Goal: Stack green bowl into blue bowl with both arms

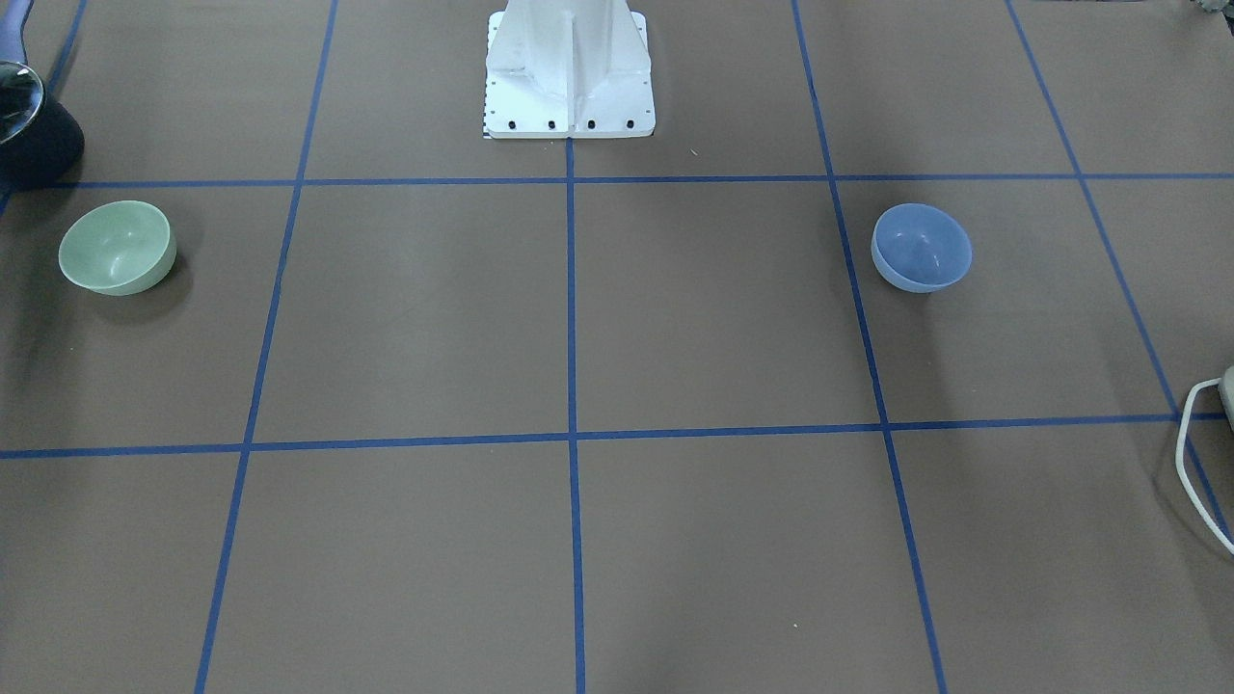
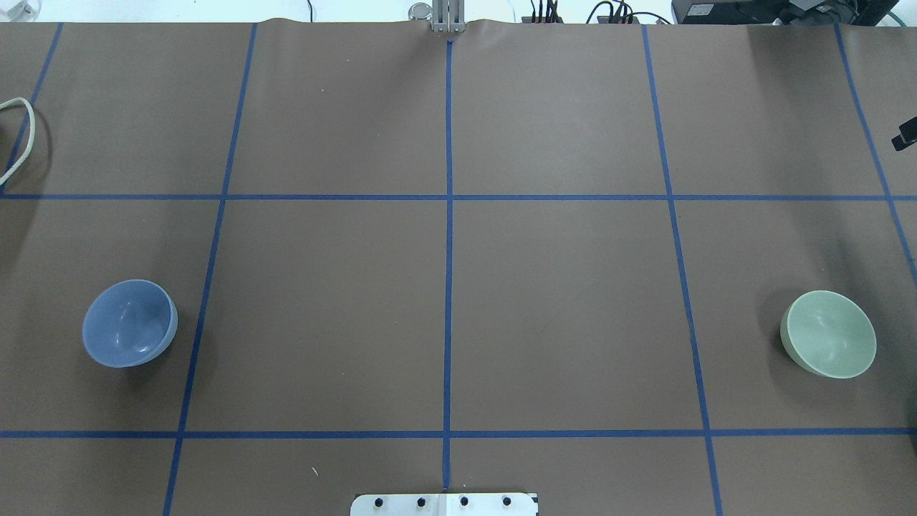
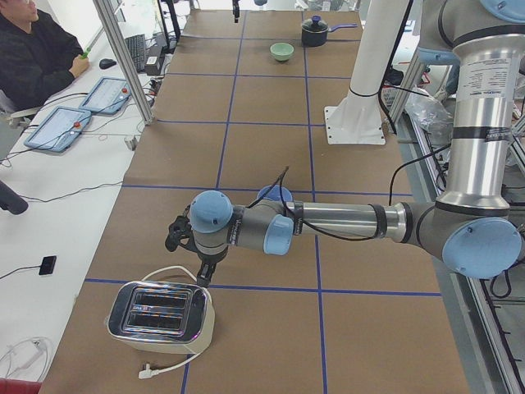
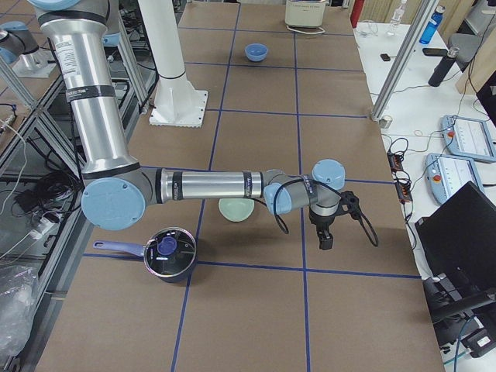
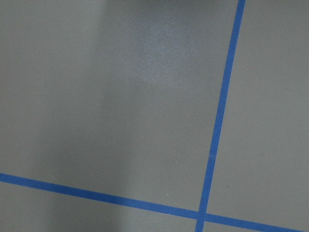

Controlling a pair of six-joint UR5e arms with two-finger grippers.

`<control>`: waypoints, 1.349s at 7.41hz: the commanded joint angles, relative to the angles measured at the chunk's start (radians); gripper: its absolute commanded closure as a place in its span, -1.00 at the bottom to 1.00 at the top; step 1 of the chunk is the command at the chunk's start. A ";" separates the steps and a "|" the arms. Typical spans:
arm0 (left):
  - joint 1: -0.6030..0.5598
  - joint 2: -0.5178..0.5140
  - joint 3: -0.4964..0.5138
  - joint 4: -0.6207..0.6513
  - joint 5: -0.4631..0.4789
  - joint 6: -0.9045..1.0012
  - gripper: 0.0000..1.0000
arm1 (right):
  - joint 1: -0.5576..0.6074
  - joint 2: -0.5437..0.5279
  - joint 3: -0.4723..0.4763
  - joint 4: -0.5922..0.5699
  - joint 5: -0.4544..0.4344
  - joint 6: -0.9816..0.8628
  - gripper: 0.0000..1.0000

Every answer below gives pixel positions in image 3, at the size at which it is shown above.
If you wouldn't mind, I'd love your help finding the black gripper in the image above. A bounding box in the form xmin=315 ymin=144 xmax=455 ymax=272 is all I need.
xmin=231 ymin=0 xmax=240 ymax=23
xmin=196 ymin=259 xmax=219 ymax=283

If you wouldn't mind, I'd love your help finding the green bowl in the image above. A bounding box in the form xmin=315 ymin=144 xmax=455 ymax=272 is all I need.
xmin=270 ymin=42 xmax=294 ymax=62

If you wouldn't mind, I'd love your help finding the blue bowl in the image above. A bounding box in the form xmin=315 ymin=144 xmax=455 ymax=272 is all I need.
xmin=257 ymin=185 xmax=293 ymax=202

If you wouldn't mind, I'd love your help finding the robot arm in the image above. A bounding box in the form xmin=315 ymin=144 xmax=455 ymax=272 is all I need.
xmin=187 ymin=1 xmax=524 ymax=286

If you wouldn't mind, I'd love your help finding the dark blue saucepan with lid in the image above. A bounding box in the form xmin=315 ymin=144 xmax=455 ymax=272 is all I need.
xmin=301 ymin=15 xmax=358 ymax=47

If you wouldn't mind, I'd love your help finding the silver white toaster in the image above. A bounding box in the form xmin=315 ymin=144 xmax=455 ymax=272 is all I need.
xmin=107 ymin=281 xmax=215 ymax=355

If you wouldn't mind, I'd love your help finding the black keyboard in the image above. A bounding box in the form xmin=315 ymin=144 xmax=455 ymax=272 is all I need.
xmin=125 ymin=34 xmax=146 ymax=72

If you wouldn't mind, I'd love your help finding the black computer mouse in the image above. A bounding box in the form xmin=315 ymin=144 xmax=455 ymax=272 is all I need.
xmin=98 ymin=58 xmax=116 ymax=70

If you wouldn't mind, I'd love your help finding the far blue teach pendant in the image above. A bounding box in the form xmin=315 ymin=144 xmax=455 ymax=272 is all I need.
xmin=79 ymin=77 xmax=130 ymax=115

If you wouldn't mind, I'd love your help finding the blue teach pendant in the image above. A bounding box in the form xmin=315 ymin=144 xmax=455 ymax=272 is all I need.
xmin=24 ymin=106 xmax=92 ymax=153
xmin=79 ymin=77 xmax=130 ymax=115

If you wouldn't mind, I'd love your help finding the green handheld object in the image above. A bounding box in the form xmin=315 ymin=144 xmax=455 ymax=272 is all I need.
xmin=81 ymin=47 xmax=91 ymax=59

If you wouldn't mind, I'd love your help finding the small black square device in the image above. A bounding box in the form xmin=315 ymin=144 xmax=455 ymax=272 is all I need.
xmin=39 ymin=255 xmax=57 ymax=276

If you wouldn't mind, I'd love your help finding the near blue teach pendant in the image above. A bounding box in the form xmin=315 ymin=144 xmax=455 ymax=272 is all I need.
xmin=24 ymin=106 xmax=92 ymax=153

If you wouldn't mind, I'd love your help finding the seated person in black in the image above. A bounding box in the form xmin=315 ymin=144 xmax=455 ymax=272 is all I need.
xmin=1 ymin=1 xmax=89 ymax=110

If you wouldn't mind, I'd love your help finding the clear plastic bag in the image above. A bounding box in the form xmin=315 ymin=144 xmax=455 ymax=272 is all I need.
xmin=404 ymin=87 xmax=454 ymax=145

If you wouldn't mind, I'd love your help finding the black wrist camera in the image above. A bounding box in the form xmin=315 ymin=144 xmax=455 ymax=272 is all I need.
xmin=165 ymin=215 xmax=194 ymax=252

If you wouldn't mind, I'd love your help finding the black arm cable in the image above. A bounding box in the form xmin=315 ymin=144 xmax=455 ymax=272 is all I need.
xmin=245 ymin=165 xmax=454 ymax=242

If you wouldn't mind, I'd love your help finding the white toaster power cord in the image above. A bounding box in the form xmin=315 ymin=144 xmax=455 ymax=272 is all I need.
xmin=138 ymin=265 xmax=203 ymax=380

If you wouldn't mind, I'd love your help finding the aluminium frame post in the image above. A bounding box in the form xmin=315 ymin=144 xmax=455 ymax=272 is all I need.
xmin=93 ymin=0 xmax=153 ymax=126

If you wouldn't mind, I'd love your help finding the white camera stand column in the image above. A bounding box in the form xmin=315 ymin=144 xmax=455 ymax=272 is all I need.
xmin=324 ymin=0 xmax=411 ymax=145

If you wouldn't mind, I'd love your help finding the white cable bundle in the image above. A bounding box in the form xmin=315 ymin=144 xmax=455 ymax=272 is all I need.
xmin=0 ymin=336 xmax=53 ymax=381

